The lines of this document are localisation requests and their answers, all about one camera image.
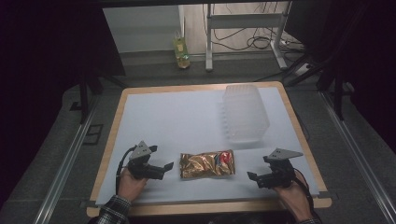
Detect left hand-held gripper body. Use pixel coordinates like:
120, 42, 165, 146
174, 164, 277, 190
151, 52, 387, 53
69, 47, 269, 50
127, 140, 165, 181

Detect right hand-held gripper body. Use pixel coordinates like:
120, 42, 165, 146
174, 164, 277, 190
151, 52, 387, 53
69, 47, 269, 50
257, 147, 304, 189

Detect gold foil snack packet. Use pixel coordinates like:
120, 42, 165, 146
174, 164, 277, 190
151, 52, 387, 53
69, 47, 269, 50
179, 149, 236, 180

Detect clear plastic container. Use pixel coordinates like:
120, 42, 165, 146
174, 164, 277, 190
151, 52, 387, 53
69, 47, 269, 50
221, 83, 271, 145

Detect person's right hand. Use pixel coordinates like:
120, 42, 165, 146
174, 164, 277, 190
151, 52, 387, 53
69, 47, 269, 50
273, 171, 313, 222

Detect person's left hand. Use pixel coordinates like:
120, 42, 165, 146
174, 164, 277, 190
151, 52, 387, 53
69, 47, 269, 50
117, 167, 149, 203

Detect white table mat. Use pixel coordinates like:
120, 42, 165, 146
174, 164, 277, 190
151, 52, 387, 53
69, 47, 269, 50
95, 86, 320, 205

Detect grey table corner clip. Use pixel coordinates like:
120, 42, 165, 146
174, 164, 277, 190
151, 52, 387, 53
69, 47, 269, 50
79, 200, 98, 210
317, 190, 340, 201

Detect black metal stand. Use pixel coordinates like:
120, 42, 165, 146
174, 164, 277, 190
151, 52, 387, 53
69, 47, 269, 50
282, 51, 356, 121
78, 74, 105, 125

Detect green drink bottle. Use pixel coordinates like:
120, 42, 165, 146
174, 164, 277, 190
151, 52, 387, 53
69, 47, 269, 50
172, 30, 191, 70

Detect white power strip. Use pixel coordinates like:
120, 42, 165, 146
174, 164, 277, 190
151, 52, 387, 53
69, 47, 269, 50
279, 37, 305, 52

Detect white cabinet panel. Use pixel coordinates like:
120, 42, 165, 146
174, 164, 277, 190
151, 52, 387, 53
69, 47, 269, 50
102, 5, 185, 54

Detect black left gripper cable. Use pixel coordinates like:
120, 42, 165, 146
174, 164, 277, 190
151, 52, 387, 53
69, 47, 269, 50
115, 145, 138, 196

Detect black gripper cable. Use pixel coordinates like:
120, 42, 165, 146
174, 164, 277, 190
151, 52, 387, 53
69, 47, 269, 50
292, 168, 316, 217
115, 145, 138, 196

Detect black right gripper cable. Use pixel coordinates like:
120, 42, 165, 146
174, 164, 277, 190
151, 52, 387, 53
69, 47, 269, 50
292, 168, 316, 217

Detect aluminium floor rail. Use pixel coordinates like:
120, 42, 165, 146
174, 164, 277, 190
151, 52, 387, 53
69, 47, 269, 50
32, 94, 100, 224
319, 90, 396, 224

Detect black floor cables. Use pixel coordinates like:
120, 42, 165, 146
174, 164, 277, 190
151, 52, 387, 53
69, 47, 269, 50
202, 2, 304, 53

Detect white metal desk frame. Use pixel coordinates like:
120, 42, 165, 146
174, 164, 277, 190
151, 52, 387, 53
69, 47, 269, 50
205, 2, 293, 73

